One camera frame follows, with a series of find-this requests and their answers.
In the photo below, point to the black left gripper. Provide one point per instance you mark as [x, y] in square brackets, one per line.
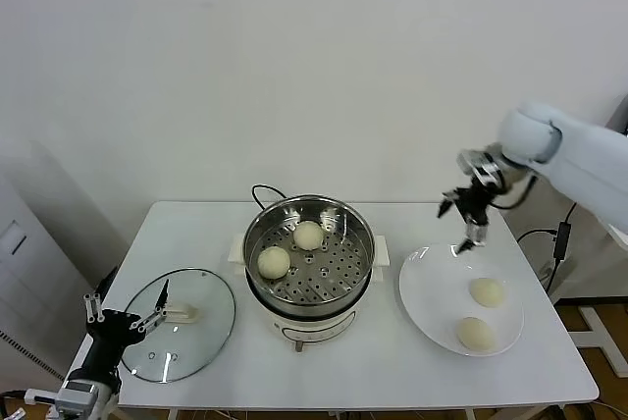
[110, 331]

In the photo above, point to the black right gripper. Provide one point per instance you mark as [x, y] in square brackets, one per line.
[478, 201]

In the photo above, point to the round glass pot lid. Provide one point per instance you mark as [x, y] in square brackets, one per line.
[186, 314]

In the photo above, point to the white steamed baozi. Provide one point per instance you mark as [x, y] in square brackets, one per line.
[309, 236]
[476, 335]
[274, 263]
[486, 291]

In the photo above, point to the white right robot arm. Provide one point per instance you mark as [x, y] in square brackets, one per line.
[579, 160]

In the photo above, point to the stainless steel steamer basket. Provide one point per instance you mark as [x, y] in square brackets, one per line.
[343, 263]

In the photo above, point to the large white plate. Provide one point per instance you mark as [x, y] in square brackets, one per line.
[432, 292]

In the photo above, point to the white side desk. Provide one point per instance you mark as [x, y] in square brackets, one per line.
[601, 336]

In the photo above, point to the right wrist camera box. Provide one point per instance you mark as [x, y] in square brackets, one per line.
[478, 165]

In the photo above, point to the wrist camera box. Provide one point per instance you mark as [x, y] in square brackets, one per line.
[478, 165]
[76, 395]

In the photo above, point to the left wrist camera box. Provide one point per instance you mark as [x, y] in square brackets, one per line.
[76, 395]

